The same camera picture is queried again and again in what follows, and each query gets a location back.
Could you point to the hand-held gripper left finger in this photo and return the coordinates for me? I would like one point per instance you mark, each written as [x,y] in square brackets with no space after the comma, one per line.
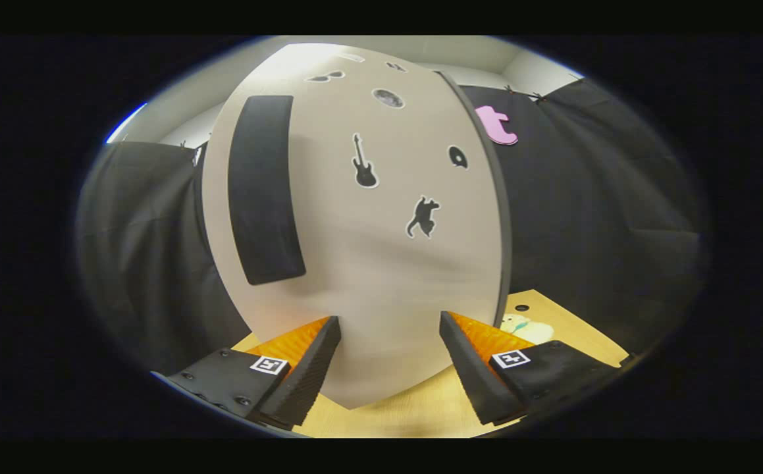
[309,368]

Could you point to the light grey cabinet door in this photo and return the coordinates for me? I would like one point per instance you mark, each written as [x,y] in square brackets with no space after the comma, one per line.
[368,276]

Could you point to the black backdrop cloth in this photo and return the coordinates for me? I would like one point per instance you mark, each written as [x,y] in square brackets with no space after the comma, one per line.
[585,217]

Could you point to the cream plush toy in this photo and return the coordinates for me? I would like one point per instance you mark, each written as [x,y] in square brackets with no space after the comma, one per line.
[526,327]

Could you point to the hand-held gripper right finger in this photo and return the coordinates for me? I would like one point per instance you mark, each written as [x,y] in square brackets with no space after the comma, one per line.
[470,368]

